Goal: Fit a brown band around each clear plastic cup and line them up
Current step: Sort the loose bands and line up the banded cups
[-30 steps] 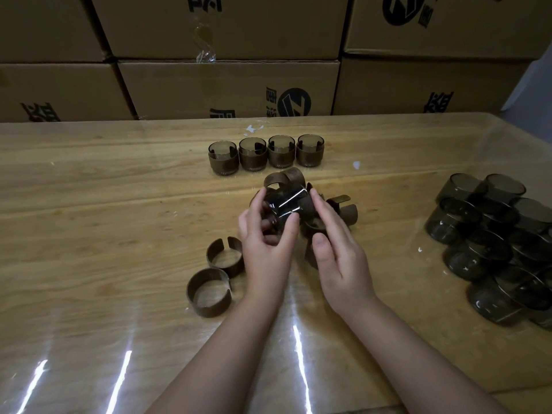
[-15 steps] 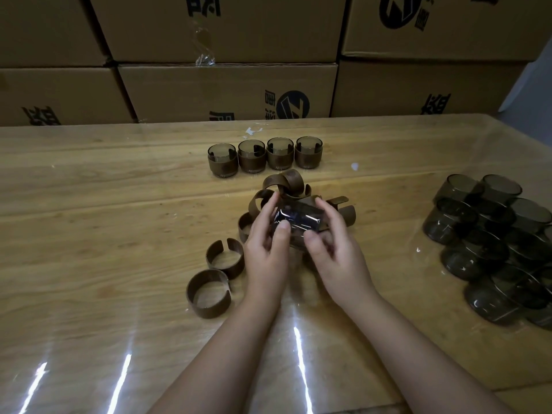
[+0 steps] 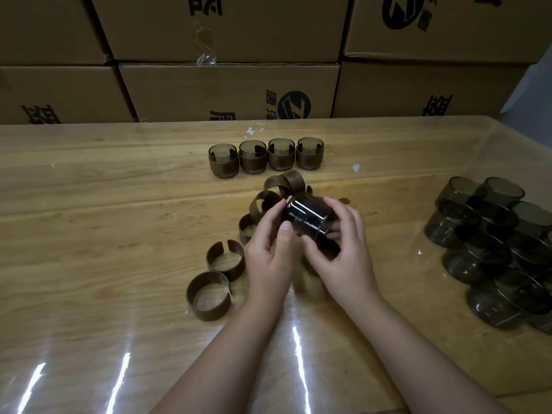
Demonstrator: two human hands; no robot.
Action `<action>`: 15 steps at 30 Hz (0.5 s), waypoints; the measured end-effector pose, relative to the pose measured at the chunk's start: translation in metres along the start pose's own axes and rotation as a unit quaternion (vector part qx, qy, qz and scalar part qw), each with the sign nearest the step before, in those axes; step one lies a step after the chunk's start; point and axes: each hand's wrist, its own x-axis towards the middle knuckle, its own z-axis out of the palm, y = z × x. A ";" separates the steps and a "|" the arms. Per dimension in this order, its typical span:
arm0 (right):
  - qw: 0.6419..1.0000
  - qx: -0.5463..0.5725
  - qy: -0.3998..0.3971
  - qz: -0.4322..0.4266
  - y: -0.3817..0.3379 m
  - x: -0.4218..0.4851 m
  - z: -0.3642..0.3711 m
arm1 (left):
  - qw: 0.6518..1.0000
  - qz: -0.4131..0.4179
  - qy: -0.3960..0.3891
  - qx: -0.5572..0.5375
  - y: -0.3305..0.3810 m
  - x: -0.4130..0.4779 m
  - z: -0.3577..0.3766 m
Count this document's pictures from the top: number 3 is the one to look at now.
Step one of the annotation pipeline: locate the person's right hand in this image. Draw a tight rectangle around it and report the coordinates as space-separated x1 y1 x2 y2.
300 195 382 315

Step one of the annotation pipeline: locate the person's left hand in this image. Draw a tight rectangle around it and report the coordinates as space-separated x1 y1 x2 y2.
243 198 298 315

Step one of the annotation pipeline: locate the smoky tinted glass cup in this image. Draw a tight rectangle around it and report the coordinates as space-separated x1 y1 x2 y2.
296 136 325 171
208 143 240 179
238 139 268 175
282 190 339 244
267 137 297 172

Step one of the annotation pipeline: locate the pile of brown sleeve rings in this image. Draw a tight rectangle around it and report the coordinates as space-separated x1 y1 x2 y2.
238 170 313 246

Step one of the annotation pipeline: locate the cluster of smoky glass cups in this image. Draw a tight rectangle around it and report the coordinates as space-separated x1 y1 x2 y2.
423 176 552 335

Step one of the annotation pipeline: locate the person's left forearm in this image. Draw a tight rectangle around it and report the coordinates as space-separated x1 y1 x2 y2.
151 301 285 414

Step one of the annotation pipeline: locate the person's right forearm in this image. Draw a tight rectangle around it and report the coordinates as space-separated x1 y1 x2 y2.
344 295 514 414

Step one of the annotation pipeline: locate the stack of brown cardboard boxes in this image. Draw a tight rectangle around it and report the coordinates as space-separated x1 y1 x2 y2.
0 0 552 125

